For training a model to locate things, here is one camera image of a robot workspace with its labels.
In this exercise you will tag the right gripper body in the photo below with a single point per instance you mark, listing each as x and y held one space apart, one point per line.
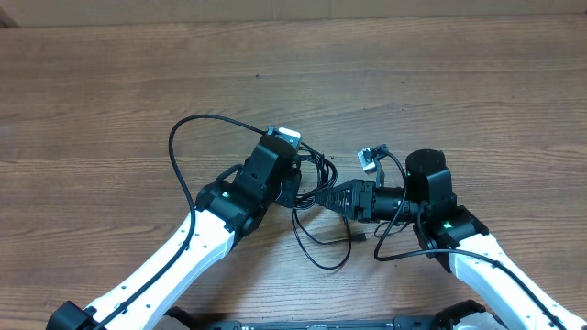
382 202

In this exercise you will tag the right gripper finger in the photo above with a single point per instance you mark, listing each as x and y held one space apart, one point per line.
347 189
348 207

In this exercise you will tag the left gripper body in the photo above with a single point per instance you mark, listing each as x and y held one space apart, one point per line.
285 193

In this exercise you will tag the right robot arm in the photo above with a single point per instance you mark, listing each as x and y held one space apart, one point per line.
449 233

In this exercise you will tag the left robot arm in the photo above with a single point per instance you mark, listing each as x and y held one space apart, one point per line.
224 213

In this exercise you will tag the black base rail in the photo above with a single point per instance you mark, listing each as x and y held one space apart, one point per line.
396 323

